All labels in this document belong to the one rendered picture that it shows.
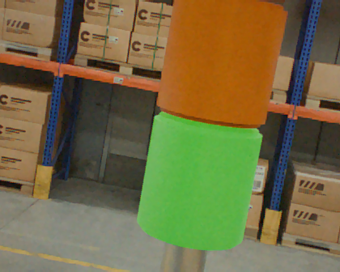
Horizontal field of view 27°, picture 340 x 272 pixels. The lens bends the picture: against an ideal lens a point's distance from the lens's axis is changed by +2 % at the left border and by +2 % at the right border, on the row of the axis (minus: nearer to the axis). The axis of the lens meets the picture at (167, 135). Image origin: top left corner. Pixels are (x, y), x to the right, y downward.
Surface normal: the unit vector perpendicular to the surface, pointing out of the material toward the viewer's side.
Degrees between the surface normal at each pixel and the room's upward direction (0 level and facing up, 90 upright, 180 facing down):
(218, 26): 90
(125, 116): 90
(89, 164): 90
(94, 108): 90
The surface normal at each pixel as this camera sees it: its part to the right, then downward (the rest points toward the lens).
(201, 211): 0.02, 0.16
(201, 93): -0.23, 0.11
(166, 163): -0.68, 0.00
